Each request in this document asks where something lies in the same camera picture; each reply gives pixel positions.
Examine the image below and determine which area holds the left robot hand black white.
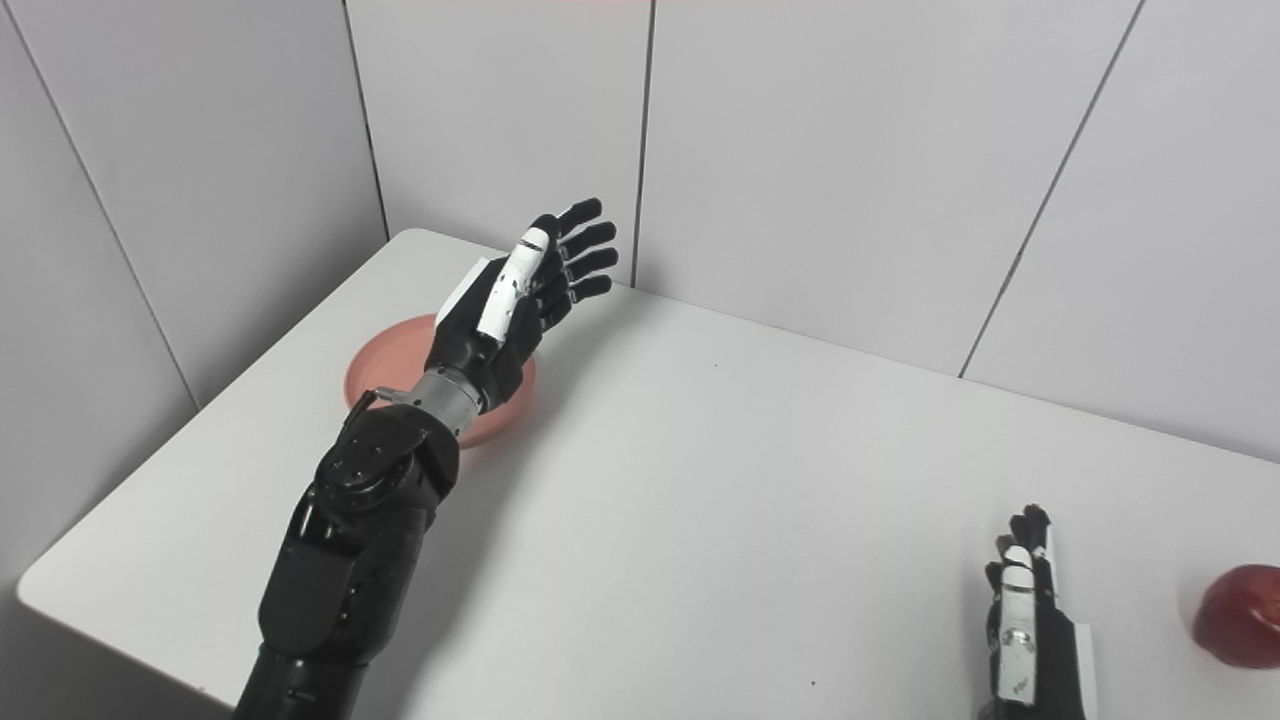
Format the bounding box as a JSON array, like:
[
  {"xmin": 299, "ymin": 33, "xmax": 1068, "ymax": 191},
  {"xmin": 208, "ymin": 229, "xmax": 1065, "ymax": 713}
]
[{"xmin": 424, "ymin": 197, "xmax": 620, "ymax": 413}]

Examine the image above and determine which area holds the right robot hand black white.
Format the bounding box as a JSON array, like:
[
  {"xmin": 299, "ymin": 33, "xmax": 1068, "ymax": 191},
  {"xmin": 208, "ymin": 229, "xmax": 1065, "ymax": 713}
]
[{"xmin": 984, "ymin": 503, "xmax": 1098, "ymax": 720}]

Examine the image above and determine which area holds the pink round plate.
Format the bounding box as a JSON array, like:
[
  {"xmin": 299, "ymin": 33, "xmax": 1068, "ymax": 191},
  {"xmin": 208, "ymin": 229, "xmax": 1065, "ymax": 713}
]
[{"xmin": 343, "ymin": 313, "xmax": 538, "ymax": 450}]

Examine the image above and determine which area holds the red apple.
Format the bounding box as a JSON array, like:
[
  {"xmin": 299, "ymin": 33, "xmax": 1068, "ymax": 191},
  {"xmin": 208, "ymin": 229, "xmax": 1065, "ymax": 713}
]
[{"xmin": 1192, "ymin": 564, "xmax": 1280, "ymax": 670}]

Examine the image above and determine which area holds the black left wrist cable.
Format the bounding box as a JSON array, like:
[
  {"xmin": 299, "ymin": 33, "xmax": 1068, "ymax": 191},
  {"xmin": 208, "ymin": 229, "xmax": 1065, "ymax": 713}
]
[{"xmin": 338, "ymin": 389, "xmax": 381, "ymax": 441}]

